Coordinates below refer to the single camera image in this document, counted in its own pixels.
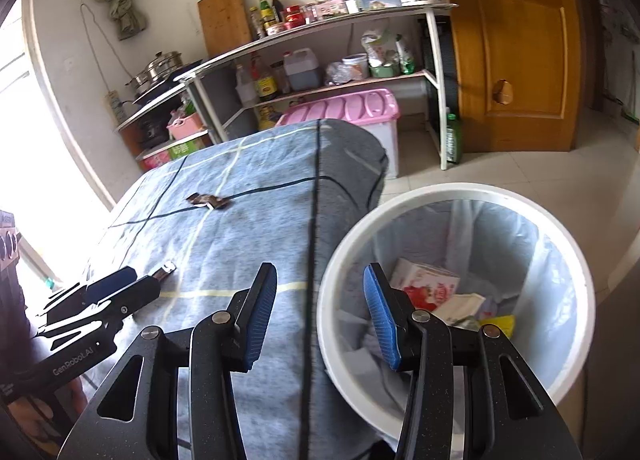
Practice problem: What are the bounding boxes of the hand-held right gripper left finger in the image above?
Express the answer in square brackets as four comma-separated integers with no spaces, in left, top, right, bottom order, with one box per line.
[75,262,278,460]

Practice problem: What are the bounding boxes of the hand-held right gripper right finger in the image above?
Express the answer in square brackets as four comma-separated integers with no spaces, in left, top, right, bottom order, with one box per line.
[362,262,583,460]

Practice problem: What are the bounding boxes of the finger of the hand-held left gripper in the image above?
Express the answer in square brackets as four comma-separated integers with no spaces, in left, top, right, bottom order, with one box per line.
[37,275,162,341]
[35,266,139,316]

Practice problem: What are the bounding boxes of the red milk carton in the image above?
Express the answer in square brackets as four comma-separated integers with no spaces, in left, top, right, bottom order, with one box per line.
[390,257,461,313]

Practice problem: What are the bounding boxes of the white trash bin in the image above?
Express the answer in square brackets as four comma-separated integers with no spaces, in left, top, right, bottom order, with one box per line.
[317,182,597,433]

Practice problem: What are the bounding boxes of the yellow snack packet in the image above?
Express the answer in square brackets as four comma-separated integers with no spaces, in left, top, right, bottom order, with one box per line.
[480,315,516,338]

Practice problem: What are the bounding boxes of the person's left hand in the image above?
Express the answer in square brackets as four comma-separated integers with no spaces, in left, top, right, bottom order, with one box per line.
[0,375,88,446]

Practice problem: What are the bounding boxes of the blue plaid blanket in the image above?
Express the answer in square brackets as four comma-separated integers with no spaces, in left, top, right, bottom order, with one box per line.
[82,119,401,460]

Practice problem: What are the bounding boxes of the cream paper wrapper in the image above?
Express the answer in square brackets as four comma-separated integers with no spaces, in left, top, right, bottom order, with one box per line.
[437,292,486,325]

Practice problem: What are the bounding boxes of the brown snack wrapper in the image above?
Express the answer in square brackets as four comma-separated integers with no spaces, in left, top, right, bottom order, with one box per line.
[186,193,230,210]

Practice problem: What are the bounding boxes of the pink carton box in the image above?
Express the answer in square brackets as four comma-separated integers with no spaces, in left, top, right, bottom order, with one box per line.
[141,147,173,171]

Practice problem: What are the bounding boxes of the translucent bin liner bag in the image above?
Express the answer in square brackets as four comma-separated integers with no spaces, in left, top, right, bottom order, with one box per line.
[340,197,561,391]

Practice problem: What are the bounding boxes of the green carton box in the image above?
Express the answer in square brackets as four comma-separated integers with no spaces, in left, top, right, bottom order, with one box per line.
[167,132,213,161]

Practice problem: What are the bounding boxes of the black pot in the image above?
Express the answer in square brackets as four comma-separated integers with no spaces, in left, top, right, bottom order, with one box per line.
[137,120,168,143]

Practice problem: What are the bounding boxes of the pink plastic basket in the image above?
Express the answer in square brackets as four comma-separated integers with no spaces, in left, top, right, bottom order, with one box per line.
[166,110,203,141]

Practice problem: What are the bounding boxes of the white power strip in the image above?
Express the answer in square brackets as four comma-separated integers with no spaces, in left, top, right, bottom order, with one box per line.
[106,90,127,123]

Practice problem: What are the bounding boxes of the small white shelf rack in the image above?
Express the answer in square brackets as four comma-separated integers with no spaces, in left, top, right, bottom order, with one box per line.
[116,72,223,161]

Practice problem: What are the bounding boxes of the white metal shelf rack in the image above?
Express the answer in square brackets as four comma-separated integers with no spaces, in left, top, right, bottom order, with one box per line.
[187,2,463,171]

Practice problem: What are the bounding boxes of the green plastic bottle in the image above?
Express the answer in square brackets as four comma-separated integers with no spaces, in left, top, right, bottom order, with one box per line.
[444,112,463,164]

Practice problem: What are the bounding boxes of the black induction cooker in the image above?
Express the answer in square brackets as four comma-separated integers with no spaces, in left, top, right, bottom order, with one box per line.
[131,60,206,106]

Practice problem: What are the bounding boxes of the yellow cooking oil bottle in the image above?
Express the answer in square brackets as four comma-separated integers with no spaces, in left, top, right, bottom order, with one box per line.
[259,105,283,131]

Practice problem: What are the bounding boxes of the pink lid storage box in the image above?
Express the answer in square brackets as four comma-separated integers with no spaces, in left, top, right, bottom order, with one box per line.
[275,88,402,180]

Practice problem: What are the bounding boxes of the steel steamer pot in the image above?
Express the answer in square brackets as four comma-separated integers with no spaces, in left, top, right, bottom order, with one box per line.
[125,51,186,93]

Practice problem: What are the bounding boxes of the white plastic bottle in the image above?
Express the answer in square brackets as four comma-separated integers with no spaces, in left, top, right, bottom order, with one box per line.
[235,64,258,106]

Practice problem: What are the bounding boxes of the red cap sauce bottle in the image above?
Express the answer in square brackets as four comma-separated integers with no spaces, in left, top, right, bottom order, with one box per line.
[250,51,278,101]

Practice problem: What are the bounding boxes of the glass jar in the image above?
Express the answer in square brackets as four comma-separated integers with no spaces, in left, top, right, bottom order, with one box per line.
[270,61,291,93]

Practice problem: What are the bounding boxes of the crumpled clear plastic bag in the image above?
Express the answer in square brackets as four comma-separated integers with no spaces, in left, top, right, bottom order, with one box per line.
[325,61,361,86]

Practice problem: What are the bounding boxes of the white plastic tub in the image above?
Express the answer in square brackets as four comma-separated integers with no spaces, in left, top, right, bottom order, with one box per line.
[342,53,370,81]

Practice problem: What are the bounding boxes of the white green food bags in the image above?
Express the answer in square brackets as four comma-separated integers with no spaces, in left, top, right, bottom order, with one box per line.
[361,30,416,73]

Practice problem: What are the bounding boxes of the wooden cutting board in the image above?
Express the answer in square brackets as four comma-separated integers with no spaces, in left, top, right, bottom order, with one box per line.
[197,0,252,60]

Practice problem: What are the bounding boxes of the wooden door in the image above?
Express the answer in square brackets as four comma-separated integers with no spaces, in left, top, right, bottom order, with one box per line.
[430,0,583,153]

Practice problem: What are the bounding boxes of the pink packet box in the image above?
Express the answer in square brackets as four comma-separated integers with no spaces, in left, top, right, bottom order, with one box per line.
[315,0,348,18]

